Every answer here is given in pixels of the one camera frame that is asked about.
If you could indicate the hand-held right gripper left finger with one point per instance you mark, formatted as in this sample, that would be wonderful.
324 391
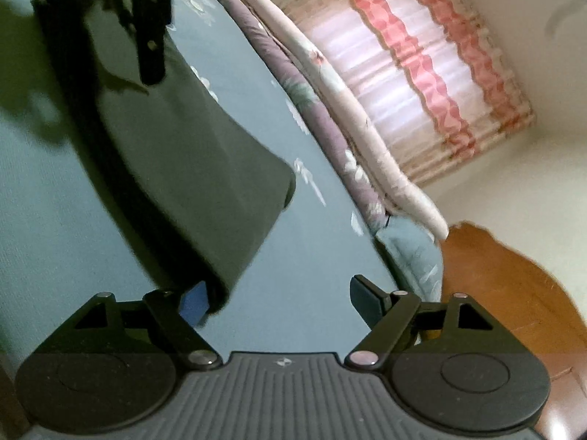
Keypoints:
195 306

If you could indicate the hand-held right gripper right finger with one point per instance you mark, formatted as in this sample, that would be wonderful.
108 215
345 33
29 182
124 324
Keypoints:
367 301

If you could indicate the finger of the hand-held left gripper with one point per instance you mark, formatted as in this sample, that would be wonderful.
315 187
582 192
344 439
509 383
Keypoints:
151 32

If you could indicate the dark green pants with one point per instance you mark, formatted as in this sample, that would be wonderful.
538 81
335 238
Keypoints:
183 156

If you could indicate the teal floral pillow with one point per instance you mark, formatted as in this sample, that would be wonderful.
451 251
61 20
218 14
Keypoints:
412 256

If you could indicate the wooden headboard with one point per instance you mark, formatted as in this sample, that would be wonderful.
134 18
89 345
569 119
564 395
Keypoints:
504 284

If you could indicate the cream floral folded quilt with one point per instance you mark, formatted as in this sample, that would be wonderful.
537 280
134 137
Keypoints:
348 110

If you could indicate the pink patterned window curtain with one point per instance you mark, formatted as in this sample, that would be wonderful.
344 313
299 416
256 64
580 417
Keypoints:
412 68

